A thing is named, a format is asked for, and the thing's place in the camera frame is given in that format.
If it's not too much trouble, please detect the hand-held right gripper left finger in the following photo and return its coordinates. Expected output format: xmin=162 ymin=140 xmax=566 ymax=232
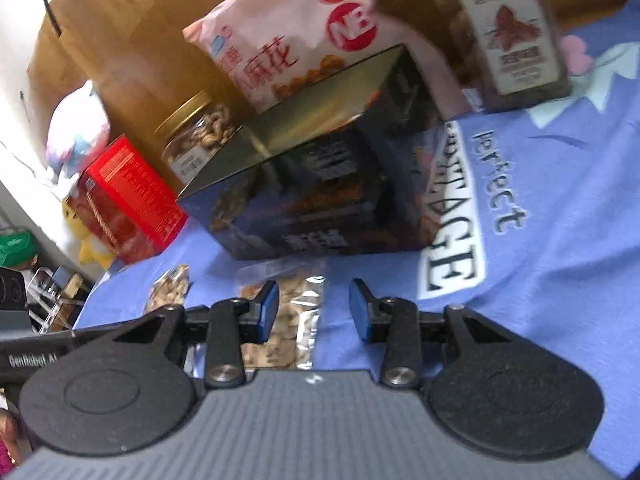
xmin=112 ymin=280 xmax=279 ymax=390

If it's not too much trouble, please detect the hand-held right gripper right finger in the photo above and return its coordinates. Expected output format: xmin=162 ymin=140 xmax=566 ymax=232
xmin=348 ymin=278 xmax=506 ymax=390

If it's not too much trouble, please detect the large clear nut packet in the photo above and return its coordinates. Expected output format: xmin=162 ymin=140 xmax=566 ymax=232
xmin=237 ymin=262 xmax=326 ymax=371

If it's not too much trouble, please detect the small clear nut packet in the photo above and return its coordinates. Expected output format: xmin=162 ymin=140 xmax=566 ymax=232
xmin=145 ymin=265 xmax=191 ymax=313

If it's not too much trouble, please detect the black cardboard box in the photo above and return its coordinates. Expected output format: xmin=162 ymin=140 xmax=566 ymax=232
xmin=177 ymin=44 xmax=446 ymax=261

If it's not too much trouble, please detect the black device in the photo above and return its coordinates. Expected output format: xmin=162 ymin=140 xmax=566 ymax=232
xmin=0 ymin=267 xmax=26 ymax=312

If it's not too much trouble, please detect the green box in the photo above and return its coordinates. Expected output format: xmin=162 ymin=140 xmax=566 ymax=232
xmin=0 ymin=227 xmax=36 ymax=268

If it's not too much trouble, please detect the yellow plush duck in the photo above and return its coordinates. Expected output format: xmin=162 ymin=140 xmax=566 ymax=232
xmin=61 ymin=197 xmax=117 ymax=271

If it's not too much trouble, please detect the red gift box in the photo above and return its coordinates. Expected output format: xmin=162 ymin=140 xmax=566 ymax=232
xmin=67 ymin=134 xmax=188 ymax=265

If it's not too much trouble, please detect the cashew jar with gold lid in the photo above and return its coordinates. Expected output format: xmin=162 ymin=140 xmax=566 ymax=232
xmin=154 ymin=91 xmax=242 ymax=193

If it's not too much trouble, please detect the white and pink plush toy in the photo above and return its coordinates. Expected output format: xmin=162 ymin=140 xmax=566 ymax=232
xmin=46 ymin=80 xmax=112 ymax=196

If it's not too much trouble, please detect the pink snack bag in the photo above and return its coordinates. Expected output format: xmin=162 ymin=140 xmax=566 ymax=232
xmin=182 ymin=0 xmax=446 ymax=116

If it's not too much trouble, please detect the wooden headboard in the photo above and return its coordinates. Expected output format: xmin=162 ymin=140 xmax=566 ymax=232
xmin=30 ymin=0 xmax=311 ymax=196

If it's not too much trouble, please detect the pecan jar with gold lid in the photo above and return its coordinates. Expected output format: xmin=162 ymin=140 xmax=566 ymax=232
xmin=422 ymin=0 xmax=573 ymax=113

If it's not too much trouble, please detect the metal wire rack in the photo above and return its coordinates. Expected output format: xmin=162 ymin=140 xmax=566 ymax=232
xmin=22 ymin=266 xmax=88 ymax=333

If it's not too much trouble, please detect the black cable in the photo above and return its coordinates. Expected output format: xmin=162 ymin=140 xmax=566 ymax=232
xmin=42 ymin=0 xmax=63 ymax=38

